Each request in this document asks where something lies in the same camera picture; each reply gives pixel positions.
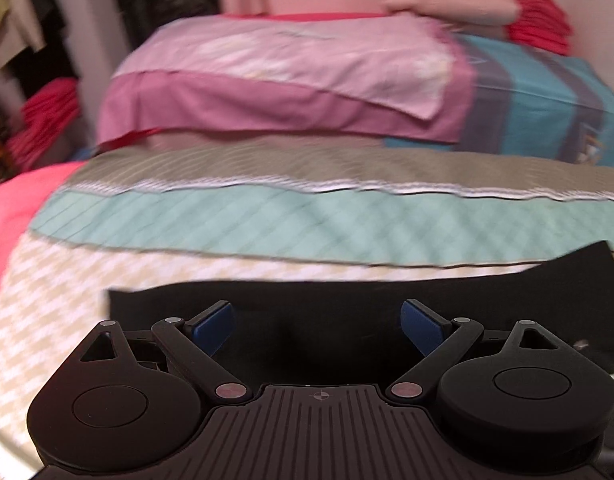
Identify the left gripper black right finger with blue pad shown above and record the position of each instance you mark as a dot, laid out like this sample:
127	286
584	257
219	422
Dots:
441	342

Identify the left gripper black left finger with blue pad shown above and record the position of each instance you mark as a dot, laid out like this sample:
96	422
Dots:
190	347

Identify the black pants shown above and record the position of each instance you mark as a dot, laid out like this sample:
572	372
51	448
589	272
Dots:
340	333

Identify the patterned yellow beige bed quilt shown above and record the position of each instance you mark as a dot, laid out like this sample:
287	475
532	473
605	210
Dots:
83	398

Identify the bright pink fleece blanket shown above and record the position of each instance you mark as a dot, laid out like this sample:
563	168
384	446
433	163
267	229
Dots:
20	200

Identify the blue grey striped pillow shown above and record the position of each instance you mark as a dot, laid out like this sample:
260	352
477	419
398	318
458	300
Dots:
532	103

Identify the pink floral pillow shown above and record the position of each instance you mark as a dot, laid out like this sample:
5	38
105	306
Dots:
369	75

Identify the red tasselled cushion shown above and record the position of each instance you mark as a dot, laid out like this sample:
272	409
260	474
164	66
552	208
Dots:
45	117

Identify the hanging clothes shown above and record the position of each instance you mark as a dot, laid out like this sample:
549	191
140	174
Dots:
32	46

